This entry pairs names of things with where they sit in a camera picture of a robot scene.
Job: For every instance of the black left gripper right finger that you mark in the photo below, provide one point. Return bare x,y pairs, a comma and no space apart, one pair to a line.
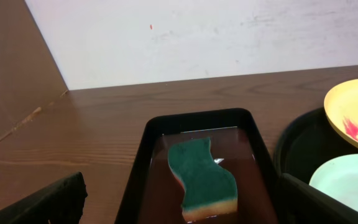
308,205

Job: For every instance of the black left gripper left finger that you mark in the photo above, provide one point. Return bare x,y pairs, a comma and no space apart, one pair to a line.
60,202

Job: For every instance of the light green plate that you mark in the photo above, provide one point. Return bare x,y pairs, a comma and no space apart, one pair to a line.
338,178

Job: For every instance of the green yellow sponge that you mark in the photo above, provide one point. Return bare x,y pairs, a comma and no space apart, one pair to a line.
209,189

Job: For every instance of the yellow plate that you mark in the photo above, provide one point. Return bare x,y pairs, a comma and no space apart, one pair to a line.
341,108

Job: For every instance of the round black serving tray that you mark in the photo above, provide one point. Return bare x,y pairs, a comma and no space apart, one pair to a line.
307,143

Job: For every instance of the black rectangular water tray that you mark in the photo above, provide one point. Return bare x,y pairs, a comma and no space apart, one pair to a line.
153,195

